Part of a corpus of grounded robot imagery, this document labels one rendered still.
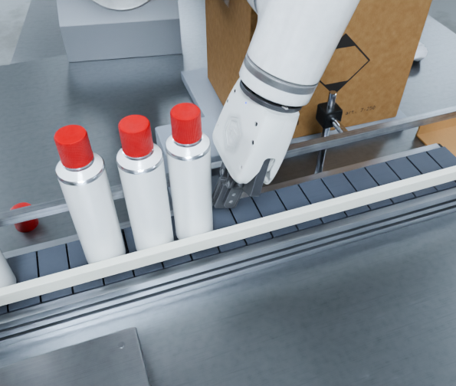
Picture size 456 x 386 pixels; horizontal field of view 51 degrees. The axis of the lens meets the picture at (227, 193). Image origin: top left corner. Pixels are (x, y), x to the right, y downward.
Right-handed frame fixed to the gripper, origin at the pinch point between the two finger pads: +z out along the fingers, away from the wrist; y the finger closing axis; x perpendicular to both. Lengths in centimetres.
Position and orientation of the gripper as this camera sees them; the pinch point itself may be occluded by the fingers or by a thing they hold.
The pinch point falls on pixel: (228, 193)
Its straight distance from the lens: 61.8
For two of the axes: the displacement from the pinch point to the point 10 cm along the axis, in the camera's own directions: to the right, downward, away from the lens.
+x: 8.9, 0.2, 4.6
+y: 3.3, 6.7, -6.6
